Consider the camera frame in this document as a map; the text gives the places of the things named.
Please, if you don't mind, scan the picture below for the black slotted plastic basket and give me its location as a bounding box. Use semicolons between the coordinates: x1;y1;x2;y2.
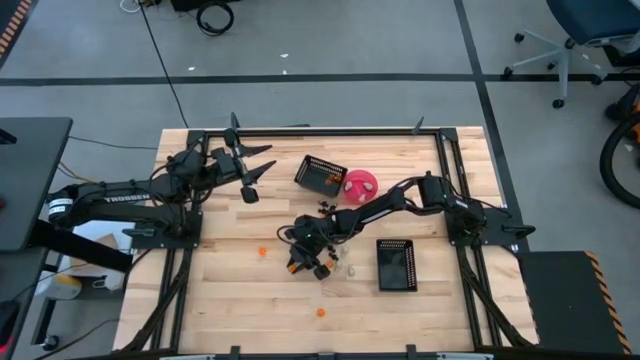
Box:
293;154;349;198
375;238;419;293

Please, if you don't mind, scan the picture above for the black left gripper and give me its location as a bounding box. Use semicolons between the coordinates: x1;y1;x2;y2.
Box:
223;128;278;204

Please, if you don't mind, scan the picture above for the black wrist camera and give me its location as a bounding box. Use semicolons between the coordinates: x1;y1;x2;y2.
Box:
211;147;238;176
294;217;326;241

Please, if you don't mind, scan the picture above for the black hazard-striped ramp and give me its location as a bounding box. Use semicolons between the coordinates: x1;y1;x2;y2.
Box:
517;249;634;356

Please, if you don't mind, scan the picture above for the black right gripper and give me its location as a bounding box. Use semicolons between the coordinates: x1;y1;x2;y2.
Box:
284;212;346;281

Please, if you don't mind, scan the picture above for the blue office chair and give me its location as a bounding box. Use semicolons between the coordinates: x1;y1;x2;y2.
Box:
502;0;640;110

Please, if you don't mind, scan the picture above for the white cardboard box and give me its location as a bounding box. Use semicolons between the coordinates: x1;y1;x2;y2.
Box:
72;220;135;277

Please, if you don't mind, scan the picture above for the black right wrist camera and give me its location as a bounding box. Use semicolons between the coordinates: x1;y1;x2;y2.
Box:
294;217;326;241

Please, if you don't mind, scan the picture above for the black hazard-striped floor mat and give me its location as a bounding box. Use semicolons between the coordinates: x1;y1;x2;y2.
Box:
0;0;34;66

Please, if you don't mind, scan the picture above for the thin black floor cable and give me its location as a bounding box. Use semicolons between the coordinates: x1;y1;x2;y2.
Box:
138;0;190;129

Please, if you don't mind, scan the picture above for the coiled black cable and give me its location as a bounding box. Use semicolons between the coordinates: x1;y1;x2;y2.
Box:
195;0;235;37

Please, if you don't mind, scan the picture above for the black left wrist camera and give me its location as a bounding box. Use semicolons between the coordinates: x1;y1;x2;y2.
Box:
211;147;238;176

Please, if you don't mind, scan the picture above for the black curved hose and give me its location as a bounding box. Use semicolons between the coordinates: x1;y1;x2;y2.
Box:
599;82;640;210

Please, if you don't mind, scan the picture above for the black desk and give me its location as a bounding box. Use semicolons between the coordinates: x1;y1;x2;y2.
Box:
0;117;74;251

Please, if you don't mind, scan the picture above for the pink plastic bowl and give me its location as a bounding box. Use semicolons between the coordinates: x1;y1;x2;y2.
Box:
341;169;380;206

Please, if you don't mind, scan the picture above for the cream plastic container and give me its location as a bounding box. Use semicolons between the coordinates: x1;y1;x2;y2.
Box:
34;272;84;301

